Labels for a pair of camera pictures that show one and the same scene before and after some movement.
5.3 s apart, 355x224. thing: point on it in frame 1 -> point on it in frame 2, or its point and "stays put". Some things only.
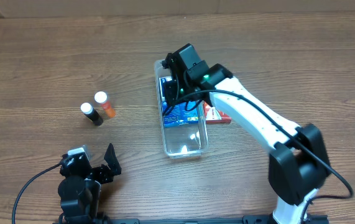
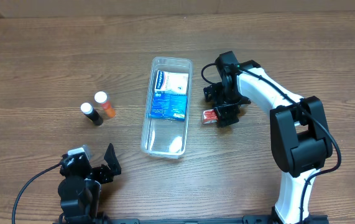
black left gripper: [99, 172] stays put
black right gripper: [169, 62] -> [222, 101]
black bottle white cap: [90, 112] stays put
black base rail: [104, 218] stays put
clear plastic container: [183, 141] -> [165, 125]
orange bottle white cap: [101, 97] stays put
